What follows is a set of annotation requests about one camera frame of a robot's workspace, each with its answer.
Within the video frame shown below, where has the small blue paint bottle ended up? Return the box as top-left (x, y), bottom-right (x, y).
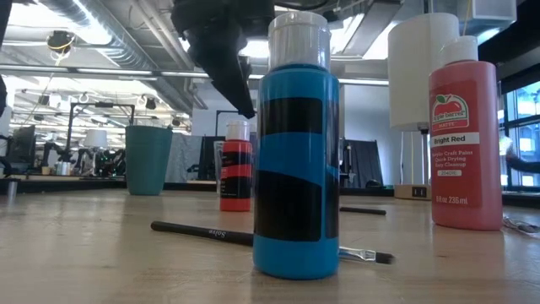
top-left (252, 11), bottom-right (341, 281)

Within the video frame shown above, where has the person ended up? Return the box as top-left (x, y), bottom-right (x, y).
top-left (499, 137), bottom-right (540, 174)

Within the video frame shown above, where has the black handled paint brush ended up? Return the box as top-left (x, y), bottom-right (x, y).
top-left (339, 205), bottom-right (387, 216)
top-left (502, 215), bottom-right (540, 234)
top-left (150, 220), bottom-right (396, 266)

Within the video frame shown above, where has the dark grey fabric panel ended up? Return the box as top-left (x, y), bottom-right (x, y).
top-left (342, 138), bottom-right (384, 190)

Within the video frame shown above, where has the small red paint bottle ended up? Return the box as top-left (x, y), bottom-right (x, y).
top-left (219, 120), bottom-right (253, 212)

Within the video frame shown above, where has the silver ventilation duct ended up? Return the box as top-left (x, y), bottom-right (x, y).
top-left (40, 0), bottom-right (210, 111)

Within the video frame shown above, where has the light grey fabric panel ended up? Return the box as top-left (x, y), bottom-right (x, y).
top-left (164, 133), bottom-right (203, 183)

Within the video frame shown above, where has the teal green plastic cup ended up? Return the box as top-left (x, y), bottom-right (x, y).
top-left (124, 125), bottom-right (174, 196)

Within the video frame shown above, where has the yellow black ceiling cable reel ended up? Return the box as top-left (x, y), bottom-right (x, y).
top-left (45, 29), bottom-right (78, 55)

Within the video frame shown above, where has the black computer monitor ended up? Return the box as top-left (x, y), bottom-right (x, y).
top-left (8, 125), bottom-right (37, 170)

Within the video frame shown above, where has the white shade wooden base lamp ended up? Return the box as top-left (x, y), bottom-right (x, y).
top-left (386, 12), bottom-right (461, 200)

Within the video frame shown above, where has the pink bottle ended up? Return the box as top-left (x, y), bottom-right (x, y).
top-left (429, 35), bottom-right (504, 231)

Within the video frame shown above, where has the small white shade lamp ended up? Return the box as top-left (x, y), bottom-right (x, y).
top-left (83, 128), bottom-right (109, 149)

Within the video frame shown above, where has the black background rig frame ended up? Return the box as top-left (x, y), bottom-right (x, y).
top-left (65, 100), bottom-right (136, 174)
top-left (215, 108), bottom-right (257, 137)

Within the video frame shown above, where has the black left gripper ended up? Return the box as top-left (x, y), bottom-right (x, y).
top-left (170, 0), bottom-right (276, 120)

